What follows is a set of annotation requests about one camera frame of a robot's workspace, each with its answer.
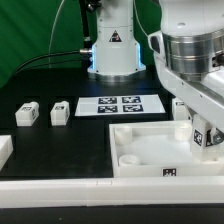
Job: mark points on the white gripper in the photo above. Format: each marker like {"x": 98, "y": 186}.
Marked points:
{"x": 187, "y": 67}

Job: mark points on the white square tabletop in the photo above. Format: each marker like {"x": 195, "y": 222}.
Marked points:
{"x": 158, "y": 149}

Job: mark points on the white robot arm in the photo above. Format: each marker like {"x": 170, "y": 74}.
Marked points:
{"x": 115, "y": 56}

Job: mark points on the white U-shaped obstacle fence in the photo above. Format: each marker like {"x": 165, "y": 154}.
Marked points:
{"x": 111, "y": 191}

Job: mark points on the white sheet with markers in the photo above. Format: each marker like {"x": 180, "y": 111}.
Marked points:
{"x": 119, "y": 105}

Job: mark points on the green backdrop curtain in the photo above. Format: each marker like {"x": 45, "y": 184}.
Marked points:
{"x": 52, "y": 30}

